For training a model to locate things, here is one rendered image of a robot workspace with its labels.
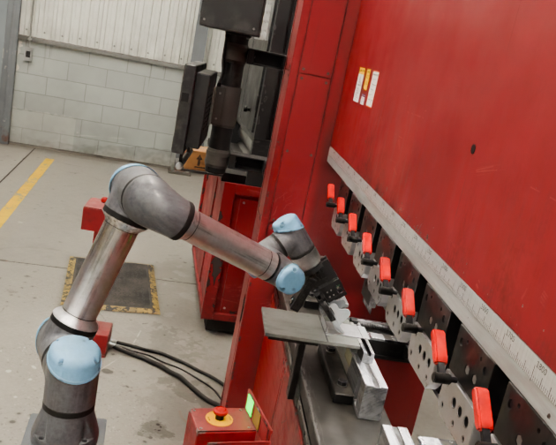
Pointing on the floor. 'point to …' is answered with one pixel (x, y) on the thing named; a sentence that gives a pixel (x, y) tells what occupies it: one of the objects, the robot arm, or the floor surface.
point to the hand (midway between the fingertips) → (336, 326)
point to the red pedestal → (90, 222)
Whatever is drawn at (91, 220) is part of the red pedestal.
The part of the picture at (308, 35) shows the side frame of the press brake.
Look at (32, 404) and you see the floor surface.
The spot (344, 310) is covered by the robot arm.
